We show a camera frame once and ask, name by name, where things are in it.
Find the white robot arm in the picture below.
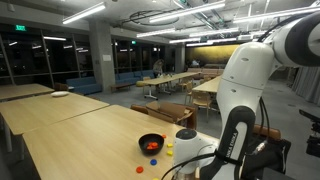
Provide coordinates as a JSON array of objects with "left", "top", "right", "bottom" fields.
[{"left": 167, "top": 11, "right": 320, "bottom": 180}]

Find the black bowl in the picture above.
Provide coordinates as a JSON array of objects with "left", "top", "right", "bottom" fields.
[{"left": 138, "top": 133, "right": 164, "bottom": 155}]

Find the person in background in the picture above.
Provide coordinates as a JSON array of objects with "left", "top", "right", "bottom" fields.
[{"left": 153, "top": 59, "right": 164, "bottom": 77}]

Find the open cardboard box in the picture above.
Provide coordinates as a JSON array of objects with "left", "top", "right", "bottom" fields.
[{"left": 146, "top": 101, "right": 197, "bottom": 129}]

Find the yellow block right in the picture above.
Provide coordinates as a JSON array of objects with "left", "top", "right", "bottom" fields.
[{"left": 167, "top": 143, "right": 173, "bottom": 148}]

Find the yellow block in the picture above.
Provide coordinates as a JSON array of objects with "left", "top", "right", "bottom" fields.
[
  {"left": 167, "top": 151, "right": 173, "bottom": 156},
  {"left": 167, "top": 143, "right": 173, "bottom": 148}
]

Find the yellow block left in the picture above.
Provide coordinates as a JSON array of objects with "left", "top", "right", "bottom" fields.
[{"left": 167, "top": 151, "right": 173, "bottom": 156}]

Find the blue sofa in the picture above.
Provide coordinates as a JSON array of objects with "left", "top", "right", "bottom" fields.
[{"left": 66, "top": 76, "right": 102, "bottom": 95}]

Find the white plate far table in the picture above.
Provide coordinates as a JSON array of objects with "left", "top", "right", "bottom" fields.
[{"left": 51, "top": 91, "right": 69, "bottom": 97}]

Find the brown leather chair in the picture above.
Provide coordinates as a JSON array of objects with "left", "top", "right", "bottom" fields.
[{"left": 253, "top": 124, "right": 281, "bottom": 140}]

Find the black bag on chair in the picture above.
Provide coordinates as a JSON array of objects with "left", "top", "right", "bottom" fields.
[{"left": 241, "top": 135, "right": 291, "bottom": 180}]

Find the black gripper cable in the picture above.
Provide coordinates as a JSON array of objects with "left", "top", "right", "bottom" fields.
[{"left": 160, "top": 151, "right": 234, "bottom": 180}]

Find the black camera tripod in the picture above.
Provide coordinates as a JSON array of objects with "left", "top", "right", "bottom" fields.
[{"left": 299, "top": 109, "right": 320, "bottom": 157}]

